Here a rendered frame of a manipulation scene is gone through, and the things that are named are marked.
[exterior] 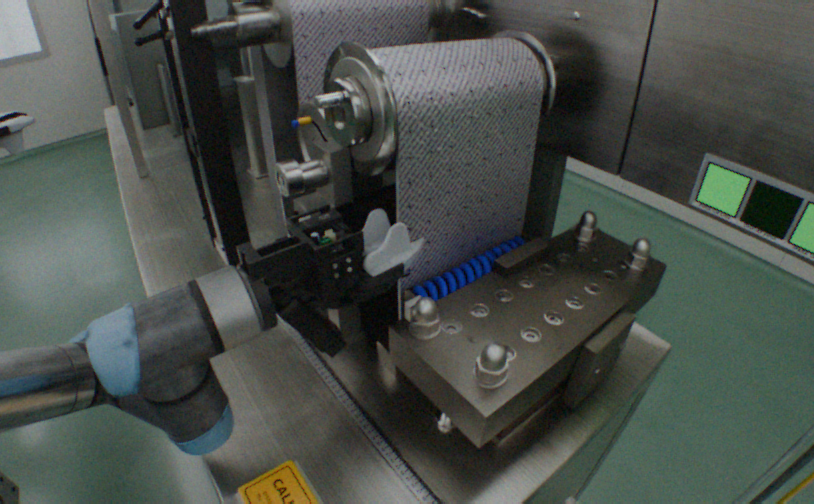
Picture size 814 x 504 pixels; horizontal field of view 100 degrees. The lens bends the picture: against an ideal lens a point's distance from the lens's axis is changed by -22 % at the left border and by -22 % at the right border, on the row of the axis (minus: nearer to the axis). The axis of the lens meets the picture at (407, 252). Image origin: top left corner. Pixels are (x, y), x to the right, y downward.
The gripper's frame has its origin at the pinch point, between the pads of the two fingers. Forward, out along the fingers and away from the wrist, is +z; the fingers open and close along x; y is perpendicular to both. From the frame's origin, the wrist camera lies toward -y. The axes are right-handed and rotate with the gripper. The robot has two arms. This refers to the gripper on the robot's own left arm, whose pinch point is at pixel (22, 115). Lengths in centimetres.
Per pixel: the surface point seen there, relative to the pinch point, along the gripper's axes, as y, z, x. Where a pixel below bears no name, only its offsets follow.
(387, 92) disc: -14, 12, 68
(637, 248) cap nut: 4, 34, 98
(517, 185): 1, 32, 79
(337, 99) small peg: -12, 11, 62
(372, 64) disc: -16, 13, 65
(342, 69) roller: -14, 15, 60
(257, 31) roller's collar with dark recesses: -14.6, 21.2, 40.4
